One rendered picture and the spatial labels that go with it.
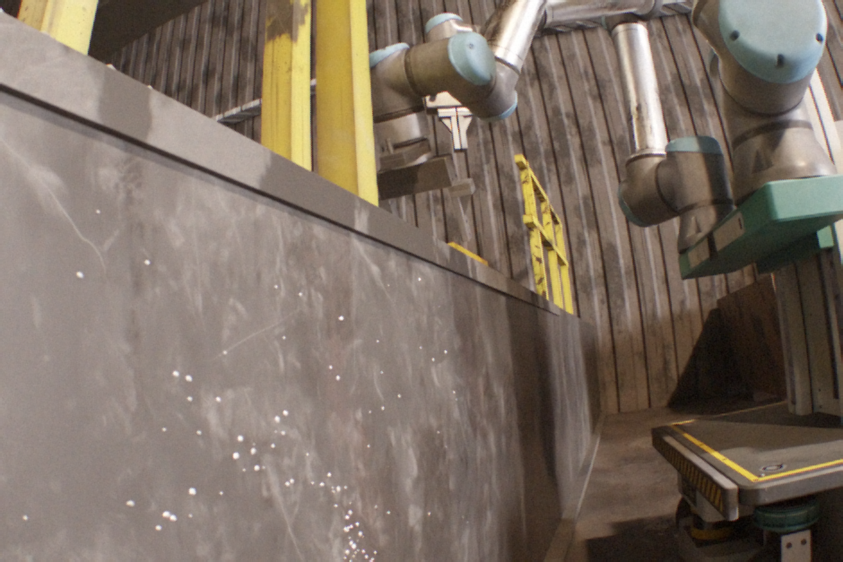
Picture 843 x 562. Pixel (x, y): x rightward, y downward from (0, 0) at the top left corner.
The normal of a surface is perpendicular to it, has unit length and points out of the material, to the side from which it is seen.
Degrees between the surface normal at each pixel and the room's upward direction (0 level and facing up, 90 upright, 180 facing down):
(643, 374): 90
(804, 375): 90
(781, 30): 95
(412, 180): 120
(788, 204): 90
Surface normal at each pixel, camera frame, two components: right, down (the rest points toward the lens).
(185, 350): 0.94, -0.15
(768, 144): -0.72, -0.37
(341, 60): -0.33, -0.12
